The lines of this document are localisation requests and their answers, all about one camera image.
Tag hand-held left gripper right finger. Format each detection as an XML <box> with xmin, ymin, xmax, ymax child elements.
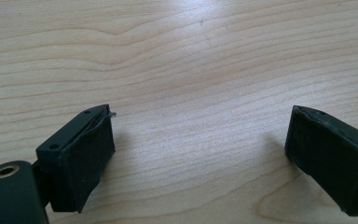
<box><xmin>284</xmin><ymin>105</ymin><xmax>358</xmax><ymax>217</ymax></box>

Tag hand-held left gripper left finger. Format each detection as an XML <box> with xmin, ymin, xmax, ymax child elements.
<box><xmin>35</xmin><ymin>104</ymin><xmax>117</xmax><ymax>214</ymax></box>

